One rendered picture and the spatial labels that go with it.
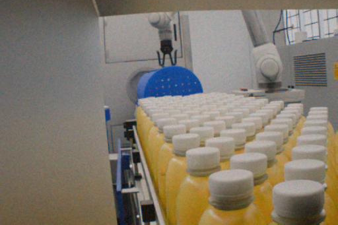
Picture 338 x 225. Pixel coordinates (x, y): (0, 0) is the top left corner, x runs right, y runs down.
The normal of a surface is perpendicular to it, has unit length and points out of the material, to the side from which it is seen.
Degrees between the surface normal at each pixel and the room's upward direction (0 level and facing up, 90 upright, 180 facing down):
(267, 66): 98
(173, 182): 82
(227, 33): 90
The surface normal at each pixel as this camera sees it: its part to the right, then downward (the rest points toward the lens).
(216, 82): 0.13, 0.06
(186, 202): -0.73, -0.15
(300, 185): -0.07, -0.99
